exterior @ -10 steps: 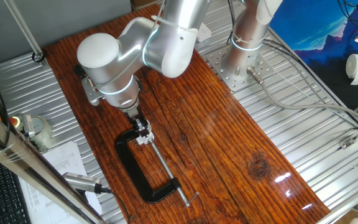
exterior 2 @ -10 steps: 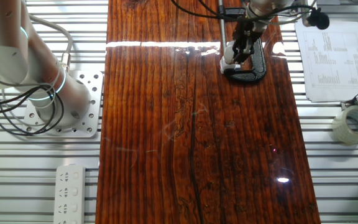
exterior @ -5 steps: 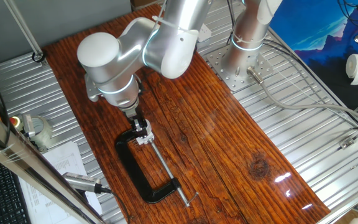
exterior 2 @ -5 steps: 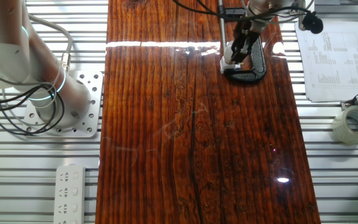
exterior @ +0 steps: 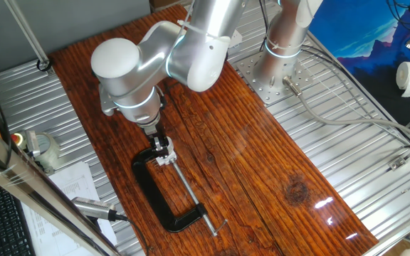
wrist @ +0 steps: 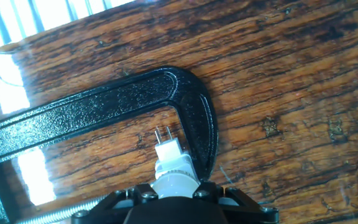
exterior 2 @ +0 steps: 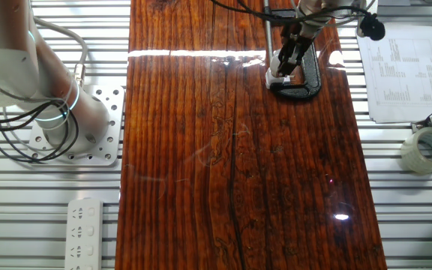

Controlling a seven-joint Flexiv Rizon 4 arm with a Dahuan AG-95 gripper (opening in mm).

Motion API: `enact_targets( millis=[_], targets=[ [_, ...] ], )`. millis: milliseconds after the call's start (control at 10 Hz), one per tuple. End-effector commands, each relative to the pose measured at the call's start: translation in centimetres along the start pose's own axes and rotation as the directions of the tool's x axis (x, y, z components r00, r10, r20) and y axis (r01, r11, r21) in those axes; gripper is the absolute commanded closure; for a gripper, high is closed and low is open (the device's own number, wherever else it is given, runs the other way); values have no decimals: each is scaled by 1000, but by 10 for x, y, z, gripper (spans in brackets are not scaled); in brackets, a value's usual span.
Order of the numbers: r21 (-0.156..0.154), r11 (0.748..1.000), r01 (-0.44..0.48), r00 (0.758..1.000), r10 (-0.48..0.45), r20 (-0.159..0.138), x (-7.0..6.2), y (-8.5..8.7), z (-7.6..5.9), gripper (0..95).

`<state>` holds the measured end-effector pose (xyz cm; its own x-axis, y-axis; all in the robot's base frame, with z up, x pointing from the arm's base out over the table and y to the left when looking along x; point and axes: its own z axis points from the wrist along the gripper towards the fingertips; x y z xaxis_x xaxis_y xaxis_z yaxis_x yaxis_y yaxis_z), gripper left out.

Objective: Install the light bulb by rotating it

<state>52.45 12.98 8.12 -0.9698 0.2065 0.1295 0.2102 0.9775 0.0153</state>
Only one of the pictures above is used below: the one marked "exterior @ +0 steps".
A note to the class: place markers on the printed paper sheets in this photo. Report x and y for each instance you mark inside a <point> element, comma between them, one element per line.
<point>69,183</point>

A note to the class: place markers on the silver ribbed handheld device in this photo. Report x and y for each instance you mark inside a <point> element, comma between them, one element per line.
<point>91,208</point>

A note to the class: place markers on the white light bulb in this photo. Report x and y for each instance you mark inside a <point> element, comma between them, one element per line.
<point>170,145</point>

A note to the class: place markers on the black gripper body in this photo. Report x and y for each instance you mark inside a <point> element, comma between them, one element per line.
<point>153,129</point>

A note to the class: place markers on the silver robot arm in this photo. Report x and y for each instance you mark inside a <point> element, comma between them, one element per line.
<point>137,71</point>

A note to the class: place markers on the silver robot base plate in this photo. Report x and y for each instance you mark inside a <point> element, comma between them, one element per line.
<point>251,76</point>

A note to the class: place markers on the brown wooden board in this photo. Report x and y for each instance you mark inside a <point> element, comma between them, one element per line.
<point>247,160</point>

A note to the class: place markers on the black C-clamp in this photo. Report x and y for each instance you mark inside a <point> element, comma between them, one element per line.
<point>151,192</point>

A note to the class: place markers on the diagonal aluminium frame post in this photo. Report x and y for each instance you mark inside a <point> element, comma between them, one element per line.
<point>27,33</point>

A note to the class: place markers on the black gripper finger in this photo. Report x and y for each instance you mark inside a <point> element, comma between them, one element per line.
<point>157,145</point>
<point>165,142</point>

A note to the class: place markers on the steel frame beam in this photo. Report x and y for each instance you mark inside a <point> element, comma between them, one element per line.
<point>30,188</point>

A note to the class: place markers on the blue mountain poster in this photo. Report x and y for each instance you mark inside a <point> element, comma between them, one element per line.
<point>368,42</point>

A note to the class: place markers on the clear tape roll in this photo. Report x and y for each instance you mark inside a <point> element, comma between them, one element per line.
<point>50,153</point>

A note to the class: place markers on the white bulb socket adapter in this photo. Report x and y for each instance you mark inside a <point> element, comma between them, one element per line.
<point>166,160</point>

